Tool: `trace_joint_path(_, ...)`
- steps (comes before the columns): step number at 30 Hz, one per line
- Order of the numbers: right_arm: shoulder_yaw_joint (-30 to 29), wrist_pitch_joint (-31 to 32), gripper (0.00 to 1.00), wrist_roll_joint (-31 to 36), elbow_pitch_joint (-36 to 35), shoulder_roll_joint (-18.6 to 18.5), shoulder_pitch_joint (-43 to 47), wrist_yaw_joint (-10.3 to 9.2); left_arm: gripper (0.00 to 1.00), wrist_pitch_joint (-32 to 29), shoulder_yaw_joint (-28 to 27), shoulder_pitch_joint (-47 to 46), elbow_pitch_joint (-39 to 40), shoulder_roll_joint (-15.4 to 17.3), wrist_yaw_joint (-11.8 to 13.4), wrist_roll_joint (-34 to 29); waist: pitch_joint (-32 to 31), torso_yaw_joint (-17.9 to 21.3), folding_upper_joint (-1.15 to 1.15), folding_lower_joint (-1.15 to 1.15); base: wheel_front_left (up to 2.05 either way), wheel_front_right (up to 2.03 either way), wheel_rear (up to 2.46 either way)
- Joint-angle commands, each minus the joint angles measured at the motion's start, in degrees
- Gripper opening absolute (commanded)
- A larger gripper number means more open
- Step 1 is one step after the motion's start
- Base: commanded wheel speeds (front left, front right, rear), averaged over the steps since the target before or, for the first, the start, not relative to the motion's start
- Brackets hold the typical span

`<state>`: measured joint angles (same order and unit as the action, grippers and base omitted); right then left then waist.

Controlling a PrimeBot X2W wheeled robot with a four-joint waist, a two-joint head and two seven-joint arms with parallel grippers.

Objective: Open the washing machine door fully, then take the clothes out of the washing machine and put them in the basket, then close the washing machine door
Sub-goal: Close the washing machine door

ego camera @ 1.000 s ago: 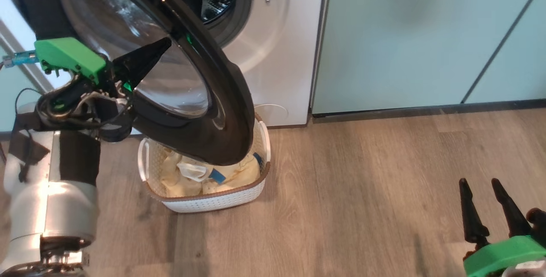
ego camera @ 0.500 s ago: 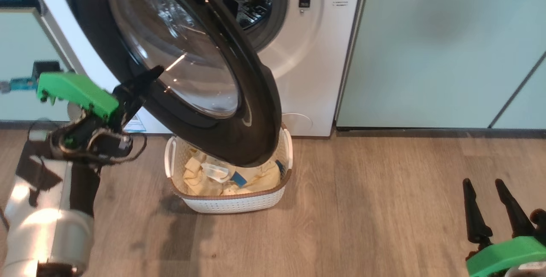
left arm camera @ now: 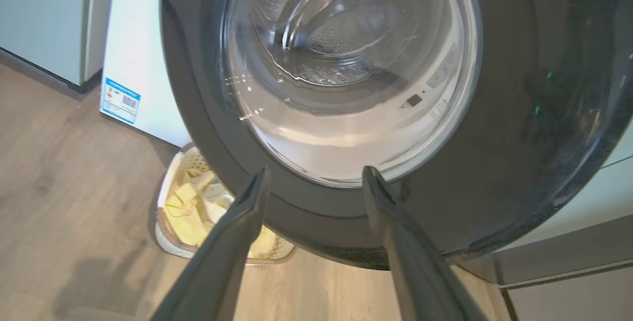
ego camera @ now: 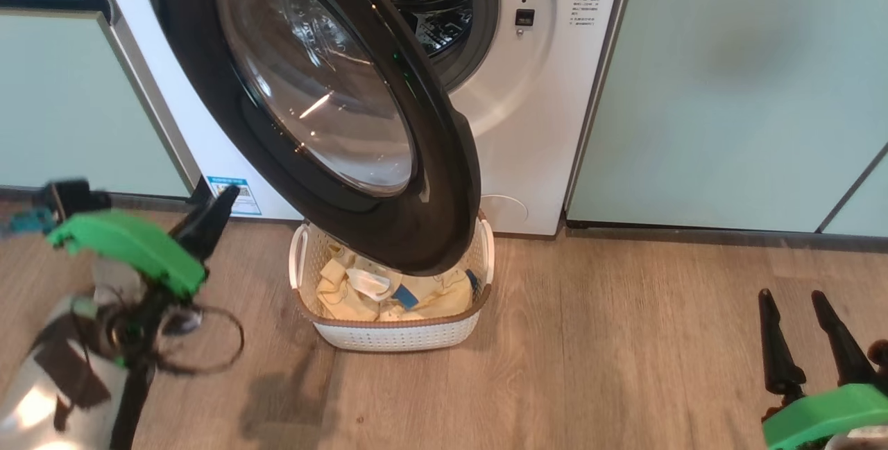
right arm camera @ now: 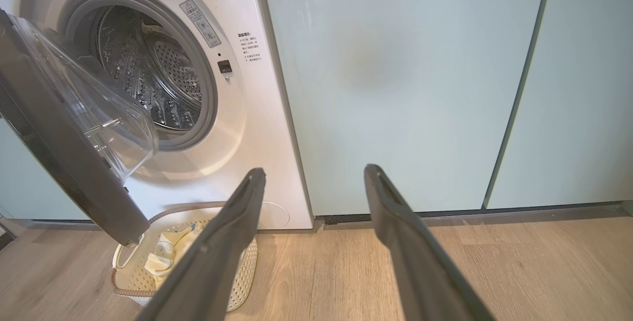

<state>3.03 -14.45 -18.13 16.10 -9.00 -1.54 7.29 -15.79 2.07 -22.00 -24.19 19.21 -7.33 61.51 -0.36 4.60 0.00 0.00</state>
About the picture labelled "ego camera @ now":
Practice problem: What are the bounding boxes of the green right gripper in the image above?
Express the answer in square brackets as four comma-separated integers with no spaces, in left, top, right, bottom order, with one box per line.
[758,288,888,450]

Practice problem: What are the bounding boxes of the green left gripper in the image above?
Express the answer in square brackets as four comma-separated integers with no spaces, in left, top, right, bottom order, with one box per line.
[47,185,241,300]

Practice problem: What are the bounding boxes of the cream yellow bear-print clothes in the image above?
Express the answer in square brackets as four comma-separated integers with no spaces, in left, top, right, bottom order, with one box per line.
[318,245,486,322]

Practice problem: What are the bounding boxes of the washing machine door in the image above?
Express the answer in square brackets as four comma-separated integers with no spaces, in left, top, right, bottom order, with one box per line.
[139,0,483,277]

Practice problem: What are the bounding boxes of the white basket with brown rim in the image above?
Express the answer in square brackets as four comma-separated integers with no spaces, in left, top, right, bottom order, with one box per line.
[289,214,495,352]

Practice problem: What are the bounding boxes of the washing machine drum opening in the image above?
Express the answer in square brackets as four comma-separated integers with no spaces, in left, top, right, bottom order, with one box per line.
[350,0,479,62]

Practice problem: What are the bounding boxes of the white front-load washing machine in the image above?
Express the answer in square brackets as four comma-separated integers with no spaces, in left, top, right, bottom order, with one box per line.
[62,0,635,236]

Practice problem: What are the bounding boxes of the blue energy label sticker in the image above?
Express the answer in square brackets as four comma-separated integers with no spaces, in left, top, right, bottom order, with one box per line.
[206,175,263,216]

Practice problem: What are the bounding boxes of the pale green cabinet with black gap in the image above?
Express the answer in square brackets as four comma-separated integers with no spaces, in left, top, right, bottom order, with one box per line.
[0,0,210,202]

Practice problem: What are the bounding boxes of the pale green plain cabinet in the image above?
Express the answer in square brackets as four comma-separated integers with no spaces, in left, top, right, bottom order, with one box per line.
[563,0,888,237]

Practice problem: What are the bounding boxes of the round drain filter cover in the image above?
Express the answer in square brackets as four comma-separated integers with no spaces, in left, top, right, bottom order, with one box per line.
[480,193,529,225]

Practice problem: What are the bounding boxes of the teal cable connector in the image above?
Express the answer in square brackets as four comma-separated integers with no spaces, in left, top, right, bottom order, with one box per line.
[0,209,53,236]

